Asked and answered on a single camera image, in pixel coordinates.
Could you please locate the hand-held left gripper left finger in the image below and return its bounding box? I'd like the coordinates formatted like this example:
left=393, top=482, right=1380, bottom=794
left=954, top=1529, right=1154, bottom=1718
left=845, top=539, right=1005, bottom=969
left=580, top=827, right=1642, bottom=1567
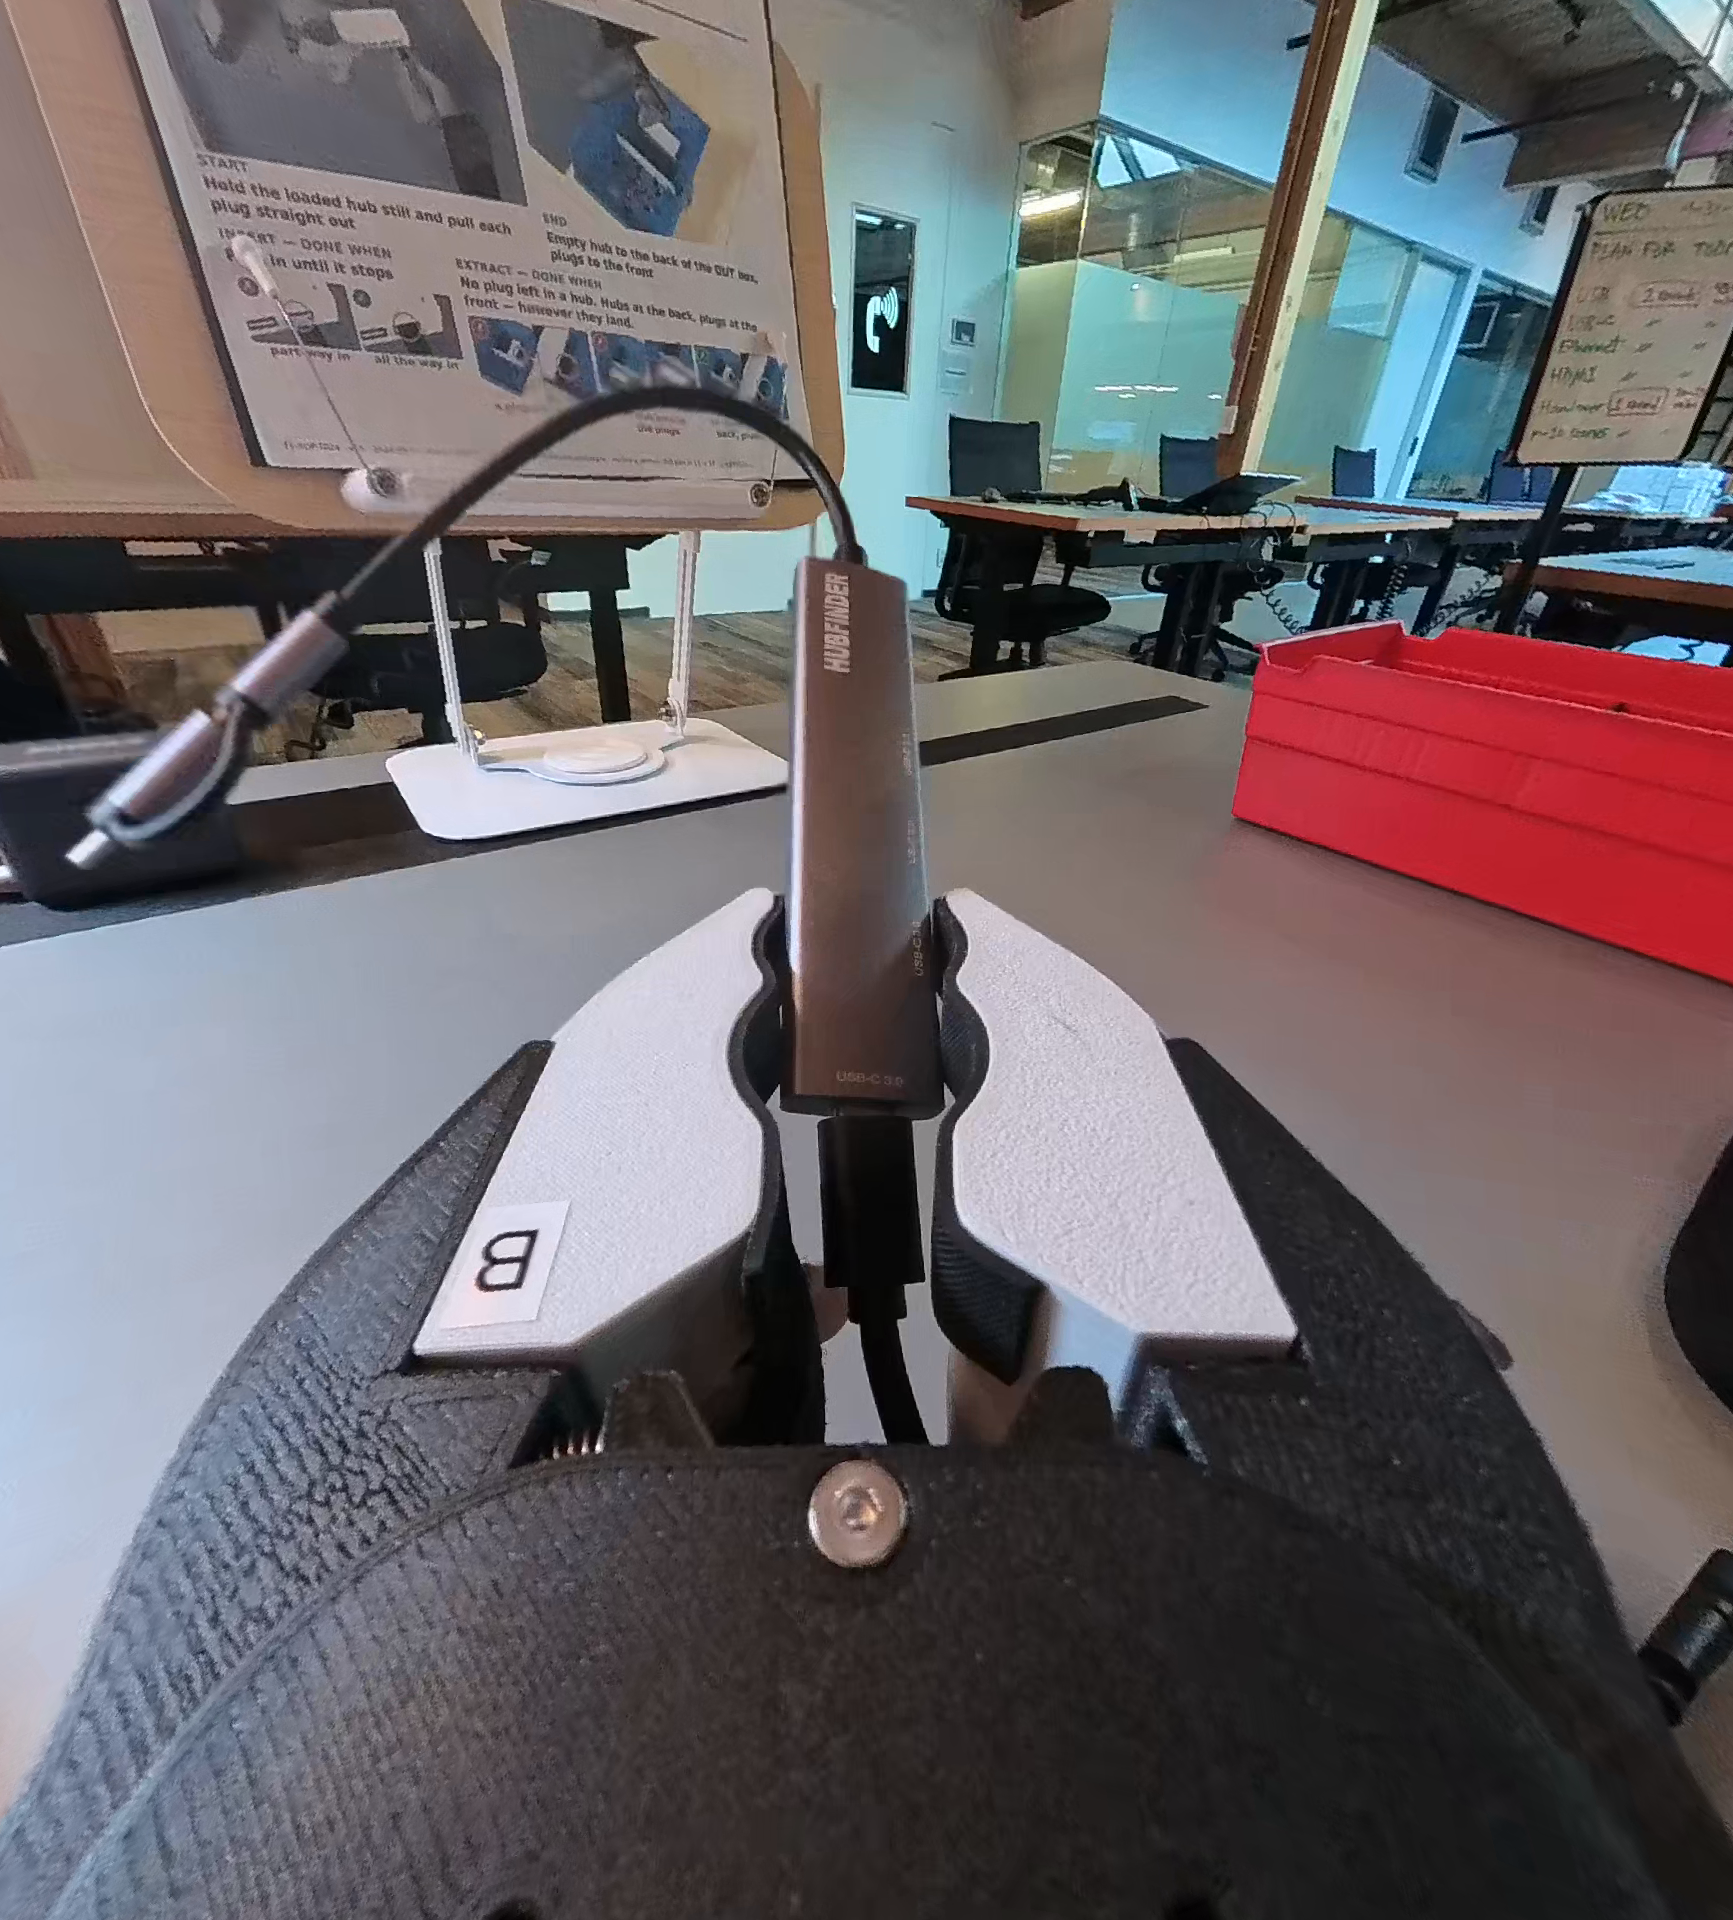
left=410, top=888, right=793, bottom=1429

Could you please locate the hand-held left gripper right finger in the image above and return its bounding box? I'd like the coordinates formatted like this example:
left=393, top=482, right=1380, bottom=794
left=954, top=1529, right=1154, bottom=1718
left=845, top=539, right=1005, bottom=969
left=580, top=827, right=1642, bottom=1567
left=931, top=888, right=1303, bottom=1442

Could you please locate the grey usb hub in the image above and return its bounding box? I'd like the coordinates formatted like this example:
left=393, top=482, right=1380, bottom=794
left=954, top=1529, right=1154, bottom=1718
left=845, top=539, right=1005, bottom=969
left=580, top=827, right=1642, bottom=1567
left=62, top=387, right=948, bottom=1123

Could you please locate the red plastic bin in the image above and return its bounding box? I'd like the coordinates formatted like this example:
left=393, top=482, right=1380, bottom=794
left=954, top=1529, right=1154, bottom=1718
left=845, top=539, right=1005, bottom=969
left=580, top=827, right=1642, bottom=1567
left=1231, top=618, right=1733, bottom=1010

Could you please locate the black office chair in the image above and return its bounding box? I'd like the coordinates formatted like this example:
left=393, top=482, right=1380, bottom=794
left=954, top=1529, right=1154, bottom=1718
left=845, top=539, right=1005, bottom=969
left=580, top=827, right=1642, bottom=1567
left=272, top=570, right=550, bottom=752
left=940, top=416, right=1114, bottom=670

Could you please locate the wooden top desk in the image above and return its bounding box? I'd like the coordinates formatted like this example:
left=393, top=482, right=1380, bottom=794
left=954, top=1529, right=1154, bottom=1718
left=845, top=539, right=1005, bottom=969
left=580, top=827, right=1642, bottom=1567
left=906, top=487, right=1461, bottom=679

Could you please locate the dark grey case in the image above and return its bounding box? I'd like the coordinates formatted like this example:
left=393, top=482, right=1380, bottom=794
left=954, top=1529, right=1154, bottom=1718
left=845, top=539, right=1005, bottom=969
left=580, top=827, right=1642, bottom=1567
left=0, top=733, right=247, bottom=912

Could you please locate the black phone sign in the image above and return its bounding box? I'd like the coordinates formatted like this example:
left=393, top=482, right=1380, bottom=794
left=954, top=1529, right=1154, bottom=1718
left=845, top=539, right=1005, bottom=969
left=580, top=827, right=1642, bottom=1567
left=851, top=202, right=920, bottom=400

